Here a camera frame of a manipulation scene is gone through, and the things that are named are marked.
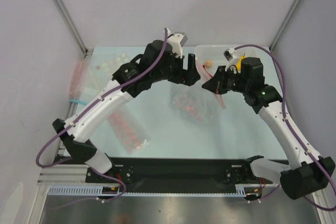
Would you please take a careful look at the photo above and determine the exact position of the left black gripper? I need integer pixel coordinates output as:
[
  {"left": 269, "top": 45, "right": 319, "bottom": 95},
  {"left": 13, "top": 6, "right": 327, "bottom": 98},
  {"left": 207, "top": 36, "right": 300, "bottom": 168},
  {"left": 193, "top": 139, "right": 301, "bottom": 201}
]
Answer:
[{"left": 151, "top": 51, "right": 200, "bottom": 86}]

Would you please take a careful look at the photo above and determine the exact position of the beige toy mushroom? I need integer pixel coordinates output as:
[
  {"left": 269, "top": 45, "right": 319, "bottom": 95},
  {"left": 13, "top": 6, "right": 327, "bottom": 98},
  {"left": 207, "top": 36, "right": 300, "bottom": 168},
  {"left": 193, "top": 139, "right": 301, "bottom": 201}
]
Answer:
[{"left": 204, "top": 59, "right": 213, "bottom": 69}]

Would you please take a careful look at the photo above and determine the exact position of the clear strawberry zip bag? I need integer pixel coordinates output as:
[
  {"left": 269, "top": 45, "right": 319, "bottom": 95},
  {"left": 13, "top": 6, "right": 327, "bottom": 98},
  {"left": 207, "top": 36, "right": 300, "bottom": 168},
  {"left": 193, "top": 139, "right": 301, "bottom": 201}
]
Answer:
[{"left": 171, "top": 60, "right": 226, "bottom": 123}]

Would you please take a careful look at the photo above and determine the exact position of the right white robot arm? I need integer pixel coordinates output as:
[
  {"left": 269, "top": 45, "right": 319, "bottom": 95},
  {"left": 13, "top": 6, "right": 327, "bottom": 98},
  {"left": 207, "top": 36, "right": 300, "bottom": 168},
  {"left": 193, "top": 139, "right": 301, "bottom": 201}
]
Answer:
[{"left": 202, "top": 57, "right": 335, "bottom": 200}]

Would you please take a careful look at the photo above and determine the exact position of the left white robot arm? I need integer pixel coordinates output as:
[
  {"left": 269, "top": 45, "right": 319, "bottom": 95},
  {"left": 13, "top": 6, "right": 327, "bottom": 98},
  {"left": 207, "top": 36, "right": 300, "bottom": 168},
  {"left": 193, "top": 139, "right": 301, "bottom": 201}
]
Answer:
[{"left": 52, "top": 40, "right": 200, "bottom": 182}]

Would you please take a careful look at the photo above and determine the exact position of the strawberry zip bag on table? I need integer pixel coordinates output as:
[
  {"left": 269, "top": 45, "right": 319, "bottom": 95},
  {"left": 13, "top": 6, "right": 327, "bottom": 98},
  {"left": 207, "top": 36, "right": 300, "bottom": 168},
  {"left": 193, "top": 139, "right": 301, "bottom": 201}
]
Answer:
[{"left": 107, "top": 109, "right": 150, "bottom": 154}]

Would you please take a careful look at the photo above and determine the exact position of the white perforated plastic basket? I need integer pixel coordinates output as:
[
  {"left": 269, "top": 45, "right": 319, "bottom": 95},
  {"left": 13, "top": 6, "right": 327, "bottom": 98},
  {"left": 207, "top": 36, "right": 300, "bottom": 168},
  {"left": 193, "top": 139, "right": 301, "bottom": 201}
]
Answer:
[{"left": 194, "top": 45, "right": 269, "bottom": 76}]

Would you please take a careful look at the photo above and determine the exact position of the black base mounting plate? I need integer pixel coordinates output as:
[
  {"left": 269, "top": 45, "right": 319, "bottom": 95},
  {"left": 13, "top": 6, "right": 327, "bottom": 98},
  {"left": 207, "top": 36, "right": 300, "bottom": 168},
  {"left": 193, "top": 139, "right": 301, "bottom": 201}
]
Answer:
[{"left": 80, "top": 156, "right": 277, "bottom": 193}]

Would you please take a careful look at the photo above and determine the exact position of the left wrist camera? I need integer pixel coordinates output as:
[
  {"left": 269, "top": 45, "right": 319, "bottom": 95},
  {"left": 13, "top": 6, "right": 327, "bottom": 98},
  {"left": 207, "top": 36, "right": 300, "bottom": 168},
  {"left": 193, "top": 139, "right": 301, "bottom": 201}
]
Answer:
[{"left": 167, "top": 29, "right": 188, "bottom": 58}]

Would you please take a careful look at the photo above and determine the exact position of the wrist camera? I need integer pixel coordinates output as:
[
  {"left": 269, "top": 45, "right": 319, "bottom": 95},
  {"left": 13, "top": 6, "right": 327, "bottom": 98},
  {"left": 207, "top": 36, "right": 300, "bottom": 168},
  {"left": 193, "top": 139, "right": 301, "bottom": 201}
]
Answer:
[
  {"left": 167, "top": 29, "right": 188, "bottom": 58},
  {"left": 224, "top": 47, "right": 245, "bottom": 71}
]

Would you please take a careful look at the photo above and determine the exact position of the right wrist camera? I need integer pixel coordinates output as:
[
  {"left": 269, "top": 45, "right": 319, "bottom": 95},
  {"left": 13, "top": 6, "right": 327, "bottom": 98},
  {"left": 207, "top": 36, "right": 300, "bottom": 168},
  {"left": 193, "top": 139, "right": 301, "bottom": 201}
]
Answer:
[{"left": 224, "top": 47, "right": 245, "bottom": 71}]

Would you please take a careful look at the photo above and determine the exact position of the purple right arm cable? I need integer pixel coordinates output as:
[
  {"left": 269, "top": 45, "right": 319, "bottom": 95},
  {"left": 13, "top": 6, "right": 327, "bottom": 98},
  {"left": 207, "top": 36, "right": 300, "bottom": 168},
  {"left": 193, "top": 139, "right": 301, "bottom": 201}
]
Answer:
[{"left": 233, "top": 44, "right": 336, "bottom": 211}]

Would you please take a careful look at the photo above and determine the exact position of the white slotted cable duct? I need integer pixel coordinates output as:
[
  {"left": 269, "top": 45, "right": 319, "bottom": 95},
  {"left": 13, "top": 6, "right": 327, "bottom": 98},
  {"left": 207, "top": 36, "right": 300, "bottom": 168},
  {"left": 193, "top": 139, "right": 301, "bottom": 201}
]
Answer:
[{"left": 48, "top": 185, "right": 260, "bottom": 197}]

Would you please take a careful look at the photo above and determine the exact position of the aluminium frame rail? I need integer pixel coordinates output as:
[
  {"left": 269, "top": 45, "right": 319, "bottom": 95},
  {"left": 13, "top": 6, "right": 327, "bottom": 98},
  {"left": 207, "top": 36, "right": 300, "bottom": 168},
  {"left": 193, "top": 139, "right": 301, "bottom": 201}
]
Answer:
[{"left": 37, "top": 164, "right": 88, "bottom": 185}]

